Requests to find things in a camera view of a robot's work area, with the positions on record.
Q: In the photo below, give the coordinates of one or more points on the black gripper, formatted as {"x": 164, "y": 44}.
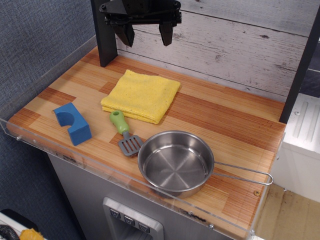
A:
{"x": 124, "y": 13}

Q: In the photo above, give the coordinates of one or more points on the yellow cloth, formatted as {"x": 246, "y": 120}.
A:
{"x": 142, "y": 97}

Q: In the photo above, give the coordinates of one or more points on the blue arch wooden block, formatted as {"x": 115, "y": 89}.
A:
{"x": 79, "y": 130}

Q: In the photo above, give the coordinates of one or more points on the stainless steel pan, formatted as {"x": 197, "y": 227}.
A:
{"x": 177, "y": 164}

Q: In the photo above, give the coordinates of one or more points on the silver dispenser button panel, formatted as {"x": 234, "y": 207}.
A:
{"x": 126, "y": 223}

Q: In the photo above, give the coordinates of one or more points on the white ridged side unit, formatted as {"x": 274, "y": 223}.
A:
{"x": 297, "y": 164}

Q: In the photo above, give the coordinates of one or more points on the black yellow object corner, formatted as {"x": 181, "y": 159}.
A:
{"x": 8, "y": 233}

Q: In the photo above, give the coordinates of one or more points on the black left vertical post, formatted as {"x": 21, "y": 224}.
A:
{"x": 105, "y": 36}

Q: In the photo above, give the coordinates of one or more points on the black vertical post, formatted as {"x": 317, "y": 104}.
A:
{"x": 105, "y": 36}
{"x": 304, "y": 63}

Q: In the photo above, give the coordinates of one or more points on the green handled grey spatula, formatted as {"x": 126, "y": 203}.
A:
{"x": 130, "y": 145}

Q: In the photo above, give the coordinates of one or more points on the black right vertical post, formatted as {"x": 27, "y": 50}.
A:
{"x": 304, "y": 63}

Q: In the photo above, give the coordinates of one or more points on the clear acrylic guard rail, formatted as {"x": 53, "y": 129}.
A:
{"x": 223, "y": 99}

